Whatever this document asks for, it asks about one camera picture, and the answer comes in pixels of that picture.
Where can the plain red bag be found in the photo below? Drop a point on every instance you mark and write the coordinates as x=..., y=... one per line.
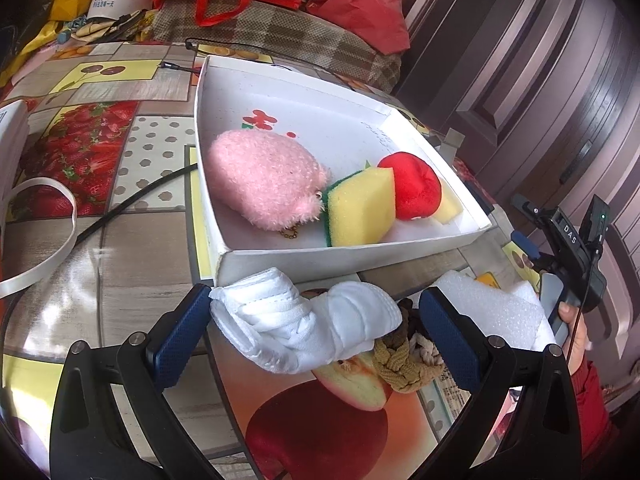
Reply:
x=365, y=5

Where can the yellow cloth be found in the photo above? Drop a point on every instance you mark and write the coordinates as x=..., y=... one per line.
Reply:
x=30, y=50

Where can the person's right hand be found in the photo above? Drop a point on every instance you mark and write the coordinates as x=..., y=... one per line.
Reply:
x=574, y=330

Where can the pale yellow sponge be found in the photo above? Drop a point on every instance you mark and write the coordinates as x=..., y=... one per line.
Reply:
x=449, y=208

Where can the person's right forearm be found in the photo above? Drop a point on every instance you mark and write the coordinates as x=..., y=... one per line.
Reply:
x=592, y=410

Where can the yellow green sponge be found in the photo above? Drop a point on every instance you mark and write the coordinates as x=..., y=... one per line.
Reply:
x=360, y=210

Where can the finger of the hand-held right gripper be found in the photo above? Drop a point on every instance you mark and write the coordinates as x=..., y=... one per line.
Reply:
x=525, y=246
x=527, y=207

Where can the plaid covered bench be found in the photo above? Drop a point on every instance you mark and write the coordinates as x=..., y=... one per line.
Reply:
x=280, y=35

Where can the white cloth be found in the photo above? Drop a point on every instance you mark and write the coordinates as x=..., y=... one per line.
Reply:
x=310, y=325

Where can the fruit print tablecloth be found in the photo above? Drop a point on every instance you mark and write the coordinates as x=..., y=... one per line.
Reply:
x=125, y=270

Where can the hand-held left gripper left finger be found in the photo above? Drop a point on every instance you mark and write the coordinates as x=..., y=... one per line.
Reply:
x=182, y=335

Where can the white cardboard box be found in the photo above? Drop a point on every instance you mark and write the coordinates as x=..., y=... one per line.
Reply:
x=300, y=110

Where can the dark brown door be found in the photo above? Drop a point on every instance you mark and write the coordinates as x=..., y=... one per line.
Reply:
x=525, y=60

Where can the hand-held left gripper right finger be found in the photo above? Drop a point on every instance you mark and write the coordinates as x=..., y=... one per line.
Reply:
x=445, y=340

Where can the yellow tissue pack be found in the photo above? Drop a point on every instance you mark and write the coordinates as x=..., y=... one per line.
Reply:
x=487, y=280

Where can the red plush apple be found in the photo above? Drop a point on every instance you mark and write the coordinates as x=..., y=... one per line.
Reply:
x=412, y=185

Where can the pink plush toy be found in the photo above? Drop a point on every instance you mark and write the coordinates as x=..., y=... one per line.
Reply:
x=260, y=175

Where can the white carton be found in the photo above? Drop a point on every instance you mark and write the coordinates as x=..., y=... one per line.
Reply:
x=12, y=145

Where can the small grey cardboard box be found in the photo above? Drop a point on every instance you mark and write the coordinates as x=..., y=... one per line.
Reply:
x=452, y=141

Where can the white foam block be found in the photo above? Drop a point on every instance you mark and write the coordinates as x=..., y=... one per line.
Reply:
x=480, y=300

